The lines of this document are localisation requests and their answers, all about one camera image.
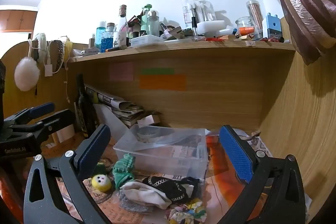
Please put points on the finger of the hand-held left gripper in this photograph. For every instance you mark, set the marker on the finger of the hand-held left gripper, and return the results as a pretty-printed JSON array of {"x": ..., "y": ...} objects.
[
  {"x": 59, "y": 119},
  {"x": 42, "y": 108}
]

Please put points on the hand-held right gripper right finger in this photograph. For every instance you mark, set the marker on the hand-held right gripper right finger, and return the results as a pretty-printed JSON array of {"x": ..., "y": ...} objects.
[{"x": 236, "y": 153}]

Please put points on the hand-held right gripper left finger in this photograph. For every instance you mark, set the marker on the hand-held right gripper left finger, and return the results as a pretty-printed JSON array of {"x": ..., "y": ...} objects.
[{"x": 92, "y": 148}]

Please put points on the white small box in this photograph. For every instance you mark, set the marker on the white small box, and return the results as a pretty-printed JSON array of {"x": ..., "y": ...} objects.
[{"x": 64, "y": 134}]

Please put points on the dark glass bottle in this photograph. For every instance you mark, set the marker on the dark glass bottle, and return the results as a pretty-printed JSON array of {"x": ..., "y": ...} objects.
[{"x": 82, "y": 106}]

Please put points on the orange plastic sheet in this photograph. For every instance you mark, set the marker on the orange plastic sheet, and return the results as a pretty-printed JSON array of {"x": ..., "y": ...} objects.
[{"x": 225, "y": 179}]

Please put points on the white paper sheet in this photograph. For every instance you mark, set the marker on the white paper sheet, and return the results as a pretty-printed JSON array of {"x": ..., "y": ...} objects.
[{"x": 110, "y": 119}]

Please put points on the yellow plush ball toy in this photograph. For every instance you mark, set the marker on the yellow plush ball toy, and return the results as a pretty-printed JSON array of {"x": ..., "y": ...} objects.
[{"x": 101, "y": 182}]

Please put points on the green knitted sock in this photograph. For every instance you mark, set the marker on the green knitted sock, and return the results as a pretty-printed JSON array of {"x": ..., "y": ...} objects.
[{"x": 123, "y": 167}]

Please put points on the white fluffy pom-pom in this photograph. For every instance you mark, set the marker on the white fluffy pom-pom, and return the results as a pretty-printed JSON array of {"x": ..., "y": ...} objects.
[{"x": 26, "y": 74}]

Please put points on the stack of magazines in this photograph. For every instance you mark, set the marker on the stack of magazines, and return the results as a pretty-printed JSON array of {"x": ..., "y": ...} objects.
[{"x": 126, "y": 111}]

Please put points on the clear plastic storage box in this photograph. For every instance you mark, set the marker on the clear plastic storage box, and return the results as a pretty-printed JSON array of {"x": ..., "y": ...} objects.
[{"x": 183, "y": 158}]

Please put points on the dark beaded headband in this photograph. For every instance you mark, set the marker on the dark beaded headband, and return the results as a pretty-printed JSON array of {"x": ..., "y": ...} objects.
[{"x": 59, "y": 53}]

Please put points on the white fluffy hair band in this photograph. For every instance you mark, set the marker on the white fluffy hair band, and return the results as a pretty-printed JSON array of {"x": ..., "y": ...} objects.
[{"x": 41, "y": 45}]

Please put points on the small cardboard box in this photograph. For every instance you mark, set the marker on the small cardboard box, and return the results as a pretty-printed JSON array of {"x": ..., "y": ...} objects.
[{"x": 149, "y": 120}]

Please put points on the grey cloth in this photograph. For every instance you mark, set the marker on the grey cloth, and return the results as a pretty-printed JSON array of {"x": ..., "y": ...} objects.
[{"x": 126, "y": 204}]

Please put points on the yellow hanging item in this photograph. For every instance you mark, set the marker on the yellow hanging item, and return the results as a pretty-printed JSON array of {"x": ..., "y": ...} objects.
[{"x": 68, "y": 47}]

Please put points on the newspaper sheet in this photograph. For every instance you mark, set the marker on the newspaper sheet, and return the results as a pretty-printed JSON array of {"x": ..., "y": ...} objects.
[{"x": 115, "y": 213}]

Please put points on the white cloth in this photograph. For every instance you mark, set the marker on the white cloth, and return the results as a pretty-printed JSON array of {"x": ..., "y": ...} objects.
[{"x": 147, "y": 195}]

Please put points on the white tube pink label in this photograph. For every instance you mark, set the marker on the white tube pink label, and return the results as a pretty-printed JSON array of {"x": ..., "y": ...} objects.
[{"x": 90, "y": 51}]

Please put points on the colourful patterned cloth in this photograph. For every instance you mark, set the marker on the colourful patterned cloth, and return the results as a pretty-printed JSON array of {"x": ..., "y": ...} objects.
[{"x": 187, "y": 213}]

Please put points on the pink sticky note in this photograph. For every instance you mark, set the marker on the pink sticky note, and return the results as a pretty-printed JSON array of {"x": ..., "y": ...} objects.
[{"x": 121, "y": 71}]

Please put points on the black orange pen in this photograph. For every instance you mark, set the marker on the black orange pen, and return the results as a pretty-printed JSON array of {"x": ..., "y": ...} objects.
[{"x": 115, "y": 48}]

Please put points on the blue glass cup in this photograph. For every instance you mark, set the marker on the blue glass cup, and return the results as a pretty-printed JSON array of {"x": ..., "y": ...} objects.
[{"x": 107, "y": 41}]

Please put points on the blue liquid bottle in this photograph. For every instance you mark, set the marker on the blue liquid bottle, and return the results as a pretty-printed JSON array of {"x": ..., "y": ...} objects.
[{"x": 101, "y": 37}]

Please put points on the orange sticky note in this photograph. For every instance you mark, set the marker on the orange sticky note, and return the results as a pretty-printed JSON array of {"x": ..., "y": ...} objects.
[{"x": 162, "y": 82}]

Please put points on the green sticky note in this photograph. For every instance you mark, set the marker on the green sticky note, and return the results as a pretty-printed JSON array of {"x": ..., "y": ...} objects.
[{"x": 157, "y": 71}]

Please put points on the brown lid jar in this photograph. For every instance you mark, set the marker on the brown lid jar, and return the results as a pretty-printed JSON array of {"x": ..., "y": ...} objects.
[{"x": 110, "y": 27}]

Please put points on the clear bottle white label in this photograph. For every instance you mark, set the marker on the clear bottle white label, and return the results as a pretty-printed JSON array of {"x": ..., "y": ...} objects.
[{"x": 121, "y": 29}]

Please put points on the wooden shelf board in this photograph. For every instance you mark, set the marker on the wooden shelf board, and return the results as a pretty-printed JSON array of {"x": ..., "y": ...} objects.
[{"x": 183, "y": 52}]

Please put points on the clear plastic tray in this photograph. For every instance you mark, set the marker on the clear plastic tray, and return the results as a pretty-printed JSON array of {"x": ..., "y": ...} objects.
[{"x": 147, "y": 40}]

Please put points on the green pump bottle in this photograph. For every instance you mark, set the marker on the green pump bottle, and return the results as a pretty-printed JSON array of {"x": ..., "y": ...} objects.
[{"x": 145, "y": 22}]

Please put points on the glass jar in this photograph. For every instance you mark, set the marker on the glass jar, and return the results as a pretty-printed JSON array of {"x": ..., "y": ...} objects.
[{"x": 244, "y": 23}]

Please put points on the blue pencil sharpener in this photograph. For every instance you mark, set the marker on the blue pencil sharpener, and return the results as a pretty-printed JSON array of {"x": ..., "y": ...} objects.
[{"x": 272, "y": 27}]

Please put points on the black cosmetic tube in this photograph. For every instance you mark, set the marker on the black cosmetic tube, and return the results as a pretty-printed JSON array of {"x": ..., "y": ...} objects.
[{"x": 194, "y": 27}]

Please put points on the frosted clear bottle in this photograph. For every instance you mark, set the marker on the frosted clear bottle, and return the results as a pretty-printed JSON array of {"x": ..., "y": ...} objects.
[{"x": 153, "y": 24}]

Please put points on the clear tube of sticks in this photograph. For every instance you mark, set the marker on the clear tube of sticks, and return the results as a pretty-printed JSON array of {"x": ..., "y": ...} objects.
[{"x": 255, "y": 14}]

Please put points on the clear brush package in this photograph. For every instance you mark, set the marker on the clear brush package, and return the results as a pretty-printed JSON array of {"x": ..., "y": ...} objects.
[{"x": 197, "y": 7}]

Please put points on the wooden wall cabinet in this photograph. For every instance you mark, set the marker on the wooden wall cabinet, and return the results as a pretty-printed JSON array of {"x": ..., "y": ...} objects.
[{"x": 17, "y": 19}]

